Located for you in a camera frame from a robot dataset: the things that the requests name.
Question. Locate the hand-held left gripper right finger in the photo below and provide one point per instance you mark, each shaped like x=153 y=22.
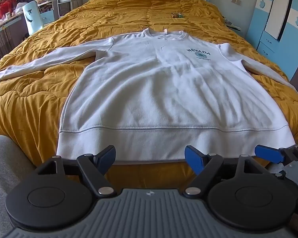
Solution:
x=193 y=159

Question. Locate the cluttered desk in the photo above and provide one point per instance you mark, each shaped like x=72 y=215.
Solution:
x=1 y=27

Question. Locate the red bag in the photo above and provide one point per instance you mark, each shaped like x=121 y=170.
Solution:
x=6 y=6

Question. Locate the light blue chair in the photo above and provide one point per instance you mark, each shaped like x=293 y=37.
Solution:
x=32 y=17

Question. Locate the small colourful packet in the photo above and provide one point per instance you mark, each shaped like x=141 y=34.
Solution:
x=178 y=15

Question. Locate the white sweatshirt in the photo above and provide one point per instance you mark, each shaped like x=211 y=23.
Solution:
x=161 y=89

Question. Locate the mustard yellow quilt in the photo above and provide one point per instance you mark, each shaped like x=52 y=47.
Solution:
x=34 y=104

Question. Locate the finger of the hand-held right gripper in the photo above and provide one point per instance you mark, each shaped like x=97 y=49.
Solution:
x=268 y=153

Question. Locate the person's grey clothing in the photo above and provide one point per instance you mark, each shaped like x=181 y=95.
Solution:
x=7 y=178

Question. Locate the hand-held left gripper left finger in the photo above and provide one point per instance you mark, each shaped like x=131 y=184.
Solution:
x=106 y=156

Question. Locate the blue and white wardrobe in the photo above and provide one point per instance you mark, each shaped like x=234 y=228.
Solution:
x=278 y=24

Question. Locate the grey metal rack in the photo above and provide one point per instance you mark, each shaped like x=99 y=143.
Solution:
x=64 y=3

